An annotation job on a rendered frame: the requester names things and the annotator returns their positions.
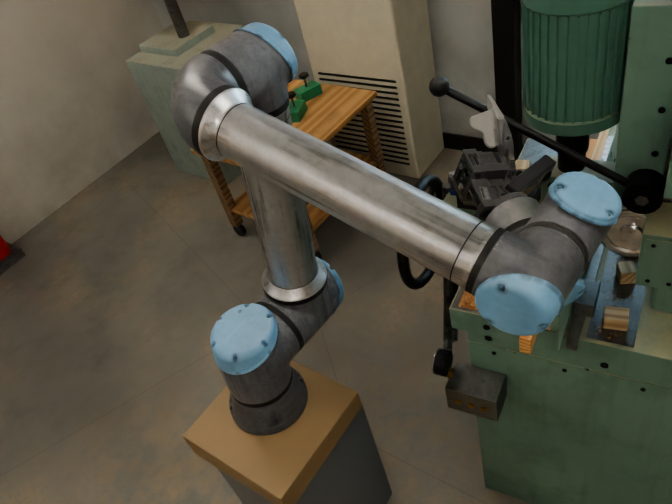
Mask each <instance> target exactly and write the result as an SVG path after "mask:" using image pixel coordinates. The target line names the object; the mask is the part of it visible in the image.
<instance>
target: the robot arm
mask: <svg viewBox="0 0 672 504"><path fill-rule="evenodd" d="M297 70H298V64H297V59H296V56H295V53H294V51H293V49H292V47H291V45H290V44H289V43H288V41H287V40H286V39H285V38H284V37H283V36H282V35H281V34H280V33H279V32H278V31H277V30H276V29H274V28H272V27H271V26H269V25H266V24H264V23H258V22H254V23H250V24H248V25H246V26H244V27H242V28H238V29H235V30H234V31H233V32H232V33H231V34H230V35H228V36H227V37H225V38H223V39H222V40H220V41H218V42H217V43H215V44H213V45H212V46H210V47H209V48H207V49H205V50H204V51H202V52H201V53H199V54H196V55H195V56H193V57H191V58H190V59H189V60H188V61H187V62H186V63H185V64H184V65H183V66H182V68H181V69H180V70H179V72H178V74H177V76H176V78H175V81H174V83H173V88H172V94H171V111H172V115H173V119H174V122H175V126H176V127H177V129H178V131H179V133H180V135H181V137H182V138H183V140H184V141H185V142H186V143H187V144H188V146H189V147H190V148H192V149H193V150H194V151H195V152H197V153H198V154H200V155H202V156H204V157H205V158H207V159H209V160H211V161H221V160H224V159H227V158H228V159H230V160H232V161H233V162H235V163H237V164H239V165H240V167H241V171H242V175H243V179H244V183H245V186H246V190H247V194H248V198H249V202H250V205H251V209H252V213H253V217H254V221H255V225H256V228H257V232H258V236H259V240H260V244H261V248H262V251H263V255H264V259H265V263H266V268H265V270H264V272H263V275H262V286H263V290H264V295H263V296H262V297H261V298H260V299H259V300H258V301H257V302H256V303H251V304H250V305H246V304H241V305H238V306H235V307H233V308H231V309H229V310H228V311H226V312H225V313H224V314H223V315H222V316H221V317H220V319H219V320H217V321H216V323H215V325H214V327H213V329H212V332H211V336H210V344H211V349H212V352H213V357H214V360H215V362H216V364H217V365H218V367H219V369H220V371H221V373H222V376H223V378H224V380H225V382H226V384H227V386H228V388H229V391H230V397H229V409H230V413H231V415H232V417H233V419H234V421H235V423H236V424H237V425H238V426H239V427H240V428H241V429H242V430H244V431H245V432H247V433H250V434H253V435H260V436H265V435H272V434H276V433H279V432H281V431H283V430H285V429H287V428H289V427H290V426H291V425H293V424H294V423H295V422H296V421H297V420H298V419H299V418H300V416H301V415H302V413H303V411H304V409H305V407H306V404H307V399H308V393H307V388H306V385H305V382H304V380H303V378H302V376H301V375H300V374H299V372H298V371H296V370H295V369H294V368H293V367H291V366H290V361H291V360H292V359H293V358H294V357H295V356H296V354H297V353H298V352H299V351H300V350H301V349H302V348H303V347H304V346H305V344H306V343H307V342H308V341H309V340H310V339H311V338H312V337H313V335H314V334H315V333H316V332H317V331H318V330H319V329H320V328H321V326H322V325H323V324H324V323H325V322H326V321H327V320H328V319H329V317H330V316H331V315H333V314H334V313H335V311H336V310H337V308H338V306H339V305H340V304H341V302H342V300H343V298H344V287H343V284H342V281H341V279H340V277H339V275H338V274H337V273H336V271H335V270H334V269H333V270H331V269H330V268H329V266H330V265H329V264H328V263H327V262H325V261H324V260H322V259H320V258H318V257H316V256H315V251H314V246H313V240H312V234H311V228H310V223H309V217H308V211H307V206H306V202H308V203H310V204H312V205H314V206H315V207H317V208H319V209H321V210H323V211H324V212H326V213H328V214H330V215H332V216H334V217H335V218H337V219H339V220H341V221H343V222H344V223H346V224H348V225H350V226H352V227H354V228H355V229H357V230H359V231H361V232H363V233H365V234H366V235H368V236H370V237H372V238H374V239H375V240H377V241H379V242H381V243H383V244H385V245H386V246H388V247H390V248H392V249H394V250H395V251H397V252H399V253H401V254H403V255H405V256H406V257H408V258H410V259H412V260H414V261H416V262H417V263H419V264H421V265H423V266H425V267H426V268H428V269H430V270H432V271H434V272H436V273H437V274H439V275H441V276H443V277H445V278H446V279H448V280H450V281H452V282H454V283H456V284H457V285H459V286H461V287H462V289H463V290H465V291H466V292H468V293H470V294H472V295H473V296H475V297H474V298H475V304H476V307H477V309H478V311H479V313H480V314H481V316H482V317H483V318H484V319H486V320H487V321H488V322H489V323H490V324H491V325H492V326H494V327H496V328H497V329H499V330H501V331H504V332H506V333H510V334H513V335H519V336H530V335H535V334H538V333H541V332H543V331H544V330H546V329H547V328H548V327H549V326H550V324H551V323H552V322H553V320H554V319H555V317H557V316H558V315H559V314H560V313H561V311H562V310H563V308H564V306H565V305H567V304H569V303H571V302H573V301H575V300H576V299H577V298H579V297H580V296H581V295H582V294H583V292H584V290H585V285H584V279H583V278H581V277H580V276H581V274H582V272H583V271H584V270H585V269H586V267H587V266H588V264H589V262H590V260H591V259H592V257H593V255H594V254H595V252H596V250H597V249H598V247H599V245H600V244H601V242H602V240H603V239H604V237H605V236H606V234H607V233H608V231H609V230H610V228H611V227H612V226H613V225H615V224H616V223H617V221H618V217H619V215H620V214H621V211H622V202H621V199H620V197H619V195H618V193H617V192H616V191H615V189H614V188H613V187H612V186H610V185H609V184H608V183H607V182H605V181H604V180H601V179H600V178H597V177H596V176H594V175H591V174H588V173H584V172H567V173H564V174H561V175H560V176H558V177H557V178H556V179H555V181H554V182H553V183H552V184H551V185H550V186H549V188H548V192H547V194H546V196H545V198H544V200H543V201H542V203H541V204H539V203H538V201H537V200H536V199H534V198H531V197H528V196H527V195H529V194H530V193H531V192H532V191H534V190H535V189H536V188H537V187H539V186H540V185H541V184H542V183H544V182H546V181H547V180H548V179H549V178H550V177H551V174H552V170H553V168H554V166H555V165H556V161H555V160H553V159H552V158H551V157H549V156H548V155H544V156H543V157H541V158H540V159H539V160H537V161H536V162H535V163H533V164H532V165H531V166H530V167H528V168H527V169H526V170H524V171H523V172H522V173H520V174H519V175H518V176H516V175H515V173H516V164H515V159H514V145H513V139H512V135H511V132H510V129H509V126H508V124H507V121H506V120H505V118H504V116H503V114H502V112H501V110H500V109H499V107H498V106H497V104H496V103H495V101H494V100H493V98H492V97H491V95H485V97H486V105H487V109H488V111H485V112H482V113H479V114H476V115H474V116H472V117H471V118H470V120H469V124H470V127H471V128H472V129H474V130H476V131H478V132H480V133H481V134H482V135H483V139H484V144H485V145H486V146H487V147H488V148H494V147H496V146H497V150H498V151H499V152H494V153H493V152H482V151H476V149H463V150H462V151H463V154H462V156H461V158H460V161H459V163H458V166H457V168H456V171H452V172H449V175H450V176H453V178H451V181H452V183H453V185H454V187H455V189H456V192H457V194H458V196H459V198H460V200H461V202H463V201H474V203H475V205H476V207H477V210H476V212H475V215H474V216H472V215H470V214H468V213H466V212H464V211H462V210H460V209H458V208H456V207H454V206H452V205H450V204H448V203H446V202H444V201H442V200H440V199H438V198H436V197H434V196H432V195H430V194H428V193H426V192H424V191H422V190H420V189H418V188H416V187H414V186H412V185H410V184H408V183H406V182H404V181H402V180H400V179H398V178H396V177H394V176H392V175H390V174H388V173H386V172H384V171H382V170H380V169H378V168H376V167H374V166H372V165H370V164H368V163H366V162H364V161H362V160H360V159H358V158H356V157H354V156H352V155H350V154H348V153H346V152H344V151H342V150H340V149H338V148H336V147H334V146H332V145H329V144H327V143H325V142H323V141H321V140H319V139H317V138H315V137H313V136H311V135H309V134H307V133H305V132H303V131H301V130H299V129H297V128H295V127H293V126H292V120H291V115H290V109H289V105H290V100H289V95H288V89H287V83H290V82H291V81H293V79H294V77H295V76H296V74H297ZM459 191H460V192H459ZM460 193H461V194H460ZM484 221H485V222H484Z"/></svg>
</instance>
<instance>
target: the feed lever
mask: <svg viewBox="0 0 672 504"><path fill-rule="evenodd" d="M429 90H430V92H431V94H432V95H434V96H436V97H442V96H444V95H445V94H446V95H448V96H449V97H451V98H453V99H455V100H457V101H459V102H461V103H463V104H465V105H467V106H469V107H471V108H473V109H475V110H477V111H479V112H481V113H482V112H485V111H488V109H487V106H486V105H484V104H482V103H480V102H478V101H476V100H474V99H472V98H470V97H468V96H466V95H464V94H463V93H461V92H459V91H457V90H455V89H453V88H451V87H450V85H449V81H448V80H447V79H446V78H445V77H443V76H436V77H434V78H433V79H432V80H431V81H430V84H429ZM503 116H504V118H505V120H506V121H507V124H508V126H509V127H510V128H512V129H514V130H516V131H518V132H519V133H521V134H523V135H525V136H527V137H529V138H531V139H533V140H535V141H537V142H539V143H541V144H543V145H545V146H547V147H549V148H551V149H552V150H554V151H556V152H558V153H560V154H562V155H564V156H566V157H568V158H570V159H572V160H574V161H576V162H578V163H580V164H582V165H584V166H586V167H587V168H589V169H591V170H593V171H595V172H597V173H599V174H601V175H603V176H605V177H607V178H609V179H611V180H613V181H615V182H617V183H619V184H621V185H622V186H624V191H623V194H622V203H623V205H624V206H625V207H626V208H627V209H628V210H630V211H632V212H634V213H638V214H649V213H652V212H655V211H656V210H658V209H659V208H660V207H661V205H662V202H663V200H665V201H670V202H672V198H665V197H664V196H663V195H664V190H665V184H666V180H665V178H664V177H663V175H662V174H661V173H659V172H657V171H655V170H652V169H639V170H636V171H634V172H632V173H631V174H630V175H629V176H628V177H627V178H626V177H624V176H622V175H620V174H619V173H617V172H615V171H613V170H611V169H609V168H607V167H605V166H603V165H601V164H599V163H597V162H595V161H593V160H591V159H589V158H587V157H585V156H583V155H581V154H580V153H578V152H576V151H574V150H572V149H570V148H568V147H566V146H564V145H562V144H560V143H558V142H556V141H554V140H552V139H550V138H548V137H546V136H544V135H542V134H541V133H539V132H537V131H535V130H533V129H531V128H529V127H527V126H525V125H523V124H521V123H519V122H517V121H515V120H513V119H511V118H509V117H507V116H505V115H503Z"/></svg>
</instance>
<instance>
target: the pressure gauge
mask: <svg viewBox="0 0 672 504"><path fill-rule="evenodd" d="M452 362H453V353H452V351H449V350H445V349H441V348H438V349H437V350H436V352H435V354H434V357H433V360H432V373H433V374H434V375H435V374H436V375H439V376H443V377H446V376H447V378H448V379H449V377H453V375H454V373H453V368H452V367H451V366H452Z"/></svg>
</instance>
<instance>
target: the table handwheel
mask: <svg viewBox="0 0 672 504"><path fill-rule="evenodd" d="M442 184H443V182H442V180H441V179H440V178H439V177H438V176H436V175H433V174H428V175H425V176H423V177H421V178H420V179H419V180H418V181H417V182H416V183H415V185H414V187H416V188H418V189H420V190H422V191H425V190H426V189H427V188H428V187H429V190H428V194H430V195H432V196H434V194H436V198H438V199H440V200H442ZM397 264H398V270H399V274H400V277H401V279H402V281H403V283H404V284H405V285H406V286H407V287H408V288H410V289H413V290H417V289H420V288H422V287H424V286H425V285H426V284H427V283H428V282H429V281H430V279H431V278H432V276H433V275H434V273H435V272H434V271H432V270H430V269H428V268H426V267H425V269H424V270H423V272H422V273H421V275H420V276H419V277H418V278H414V277H413V275H412V273H411V269H410V263H409V258H408V257H406V256H405V255H403V254H401V253H399V252H397Z"/></svg>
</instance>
